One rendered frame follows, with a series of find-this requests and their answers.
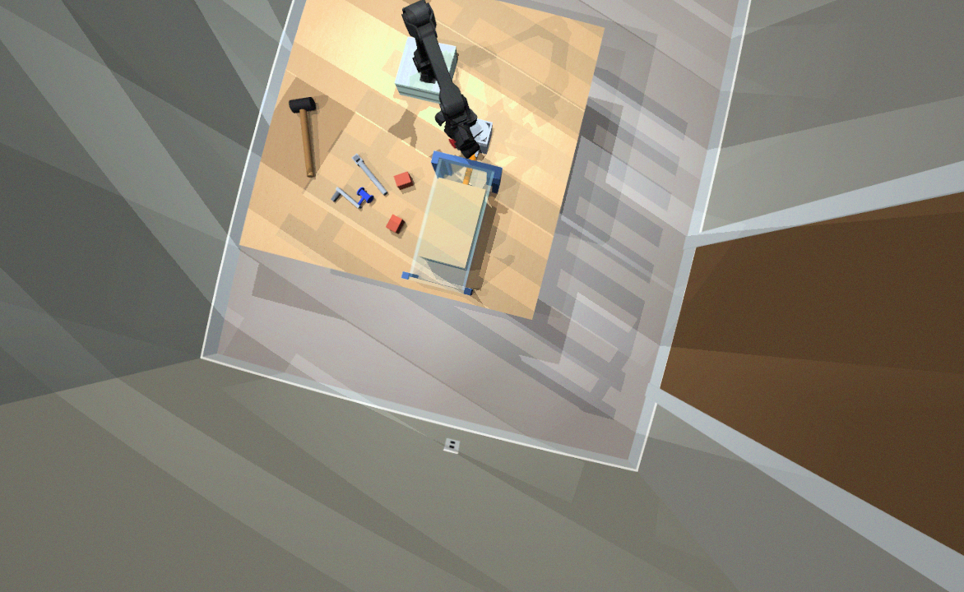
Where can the white and blue crank handle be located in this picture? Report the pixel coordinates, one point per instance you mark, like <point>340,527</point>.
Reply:
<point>360,192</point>

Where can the grey metal rod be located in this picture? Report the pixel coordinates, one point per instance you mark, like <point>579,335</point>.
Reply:
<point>357,159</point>

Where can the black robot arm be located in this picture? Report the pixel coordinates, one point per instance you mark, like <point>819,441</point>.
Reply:
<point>428,58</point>

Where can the black rubber mallet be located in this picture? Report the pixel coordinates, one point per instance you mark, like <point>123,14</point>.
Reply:
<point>302,106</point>

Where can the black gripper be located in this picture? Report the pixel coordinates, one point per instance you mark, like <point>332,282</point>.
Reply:
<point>439,118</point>

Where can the clear-panelled rack with blue frame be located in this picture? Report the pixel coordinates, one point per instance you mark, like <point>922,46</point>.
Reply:
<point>453,220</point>

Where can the red block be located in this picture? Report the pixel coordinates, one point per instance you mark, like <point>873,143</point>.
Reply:
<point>403,180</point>
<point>395,224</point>

